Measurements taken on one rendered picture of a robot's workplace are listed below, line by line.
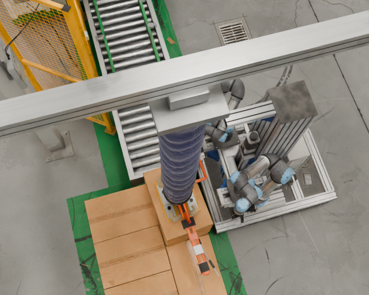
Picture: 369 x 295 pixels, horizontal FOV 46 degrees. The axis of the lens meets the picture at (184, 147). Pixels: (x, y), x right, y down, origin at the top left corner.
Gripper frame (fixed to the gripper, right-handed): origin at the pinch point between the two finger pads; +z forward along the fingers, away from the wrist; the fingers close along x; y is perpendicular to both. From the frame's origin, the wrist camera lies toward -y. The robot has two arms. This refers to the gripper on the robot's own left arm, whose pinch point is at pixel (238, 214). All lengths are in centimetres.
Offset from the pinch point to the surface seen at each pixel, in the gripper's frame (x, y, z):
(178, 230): -9, 39, 58
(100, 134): -145, 89, 152
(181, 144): -24, 34, -100
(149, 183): -53, 52, 58
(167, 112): -26, 40, -136
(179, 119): -22, 36, -136
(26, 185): -110, 175, 152
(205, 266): 25, 28, 42
